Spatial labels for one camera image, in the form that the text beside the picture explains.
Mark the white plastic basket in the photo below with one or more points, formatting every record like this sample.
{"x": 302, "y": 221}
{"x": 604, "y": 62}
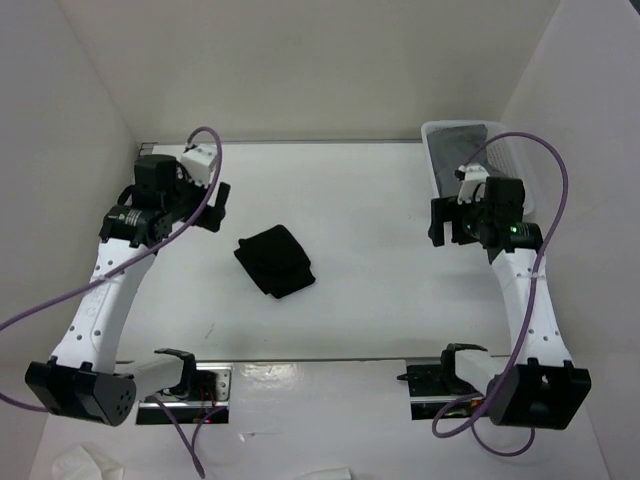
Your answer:
{"x": 504, "y": 157}

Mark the black skirt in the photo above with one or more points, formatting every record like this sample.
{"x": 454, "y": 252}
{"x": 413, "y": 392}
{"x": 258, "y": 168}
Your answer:
{"x": 276, "y": 262}

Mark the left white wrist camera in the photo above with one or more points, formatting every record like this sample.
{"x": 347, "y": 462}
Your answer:
{"x": 200, "y": 161}

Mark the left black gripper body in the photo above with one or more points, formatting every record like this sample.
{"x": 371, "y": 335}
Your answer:
{"x": 192, "y": 196}

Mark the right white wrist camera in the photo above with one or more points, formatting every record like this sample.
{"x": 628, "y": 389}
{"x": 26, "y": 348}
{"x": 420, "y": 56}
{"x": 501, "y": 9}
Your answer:
{"x": 472, "y": 180}

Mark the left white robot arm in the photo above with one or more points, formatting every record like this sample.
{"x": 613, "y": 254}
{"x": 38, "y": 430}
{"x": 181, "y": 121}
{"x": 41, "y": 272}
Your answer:
{"x": 81, "y": 380}

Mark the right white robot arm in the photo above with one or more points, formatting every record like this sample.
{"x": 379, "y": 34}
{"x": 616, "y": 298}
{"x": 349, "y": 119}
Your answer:
{"x": 539, "y": 386}

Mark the crumpled white tissue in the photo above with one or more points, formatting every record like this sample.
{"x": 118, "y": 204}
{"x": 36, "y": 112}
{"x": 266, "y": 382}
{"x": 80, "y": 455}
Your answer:
{"x": 86, "y": 463}

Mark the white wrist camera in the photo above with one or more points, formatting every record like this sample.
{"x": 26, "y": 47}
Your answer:
{"x": 200, "y": 161}
{"x": 472, "y": 180}

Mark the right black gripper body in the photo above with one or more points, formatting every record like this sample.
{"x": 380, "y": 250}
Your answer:
{"x": 467, "y": 220}

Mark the grey skirt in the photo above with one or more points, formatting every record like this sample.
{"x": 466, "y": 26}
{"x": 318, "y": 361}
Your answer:
{"x": 450, "y": 148}

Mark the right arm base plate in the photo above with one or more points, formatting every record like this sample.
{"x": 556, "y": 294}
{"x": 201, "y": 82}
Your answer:
{"x": 429, "y": 389}

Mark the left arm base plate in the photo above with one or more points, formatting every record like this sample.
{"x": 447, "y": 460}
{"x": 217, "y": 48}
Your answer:
{"x": 210, "y": 393}

